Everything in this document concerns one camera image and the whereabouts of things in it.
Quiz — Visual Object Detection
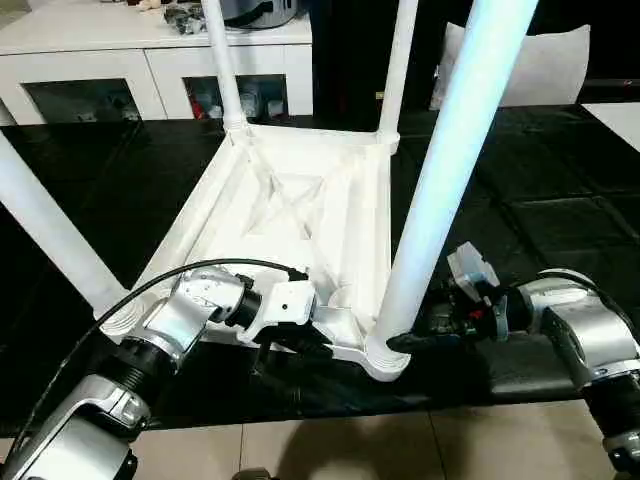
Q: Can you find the white plastic table top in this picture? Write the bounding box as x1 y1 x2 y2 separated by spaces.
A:
91 122 415 385

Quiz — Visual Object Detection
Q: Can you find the white plastic table leg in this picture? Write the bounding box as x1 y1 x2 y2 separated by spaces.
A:
201 0 250 133
374 0 421 142
0 128 130 322
371 0 542 352

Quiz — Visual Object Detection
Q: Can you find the dark rounded robot torso part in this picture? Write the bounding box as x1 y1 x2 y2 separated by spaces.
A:
233 466 282 480

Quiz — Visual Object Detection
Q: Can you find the white flat board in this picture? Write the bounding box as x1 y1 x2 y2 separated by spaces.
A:
581 101 640 152

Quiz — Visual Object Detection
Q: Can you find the black work mat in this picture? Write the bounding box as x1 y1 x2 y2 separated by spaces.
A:
0 102 640 431

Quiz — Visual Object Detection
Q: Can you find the grey cushion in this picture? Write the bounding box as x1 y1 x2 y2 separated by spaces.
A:
428 21 592 110

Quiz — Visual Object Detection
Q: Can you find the black bar with red light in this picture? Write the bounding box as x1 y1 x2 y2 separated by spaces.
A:
583 76 640 90

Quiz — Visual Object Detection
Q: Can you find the black furniture with yellow label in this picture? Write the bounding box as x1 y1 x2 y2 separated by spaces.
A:
308 0 452 127

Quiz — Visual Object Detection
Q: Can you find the white glass-door cabinet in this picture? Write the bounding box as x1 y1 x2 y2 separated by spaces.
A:
0 19 315 125

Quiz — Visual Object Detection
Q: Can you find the grey bag with black trim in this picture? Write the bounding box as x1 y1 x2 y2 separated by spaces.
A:
221 0 302 30

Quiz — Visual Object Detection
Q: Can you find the black tangled item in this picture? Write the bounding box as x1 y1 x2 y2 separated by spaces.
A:
163 3 210 37

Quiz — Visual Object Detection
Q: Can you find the black ribbed dangling strap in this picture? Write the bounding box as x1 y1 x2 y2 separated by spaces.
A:
251 341 270 377

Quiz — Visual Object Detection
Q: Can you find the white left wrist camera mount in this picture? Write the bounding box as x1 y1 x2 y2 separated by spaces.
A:
238 279 320 347

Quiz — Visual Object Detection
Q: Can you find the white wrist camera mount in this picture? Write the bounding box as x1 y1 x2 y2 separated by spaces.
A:
238 279 320 347
445 240 512 342

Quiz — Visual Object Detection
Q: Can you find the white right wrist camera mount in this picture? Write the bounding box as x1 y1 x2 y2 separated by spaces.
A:
445 240 512 342

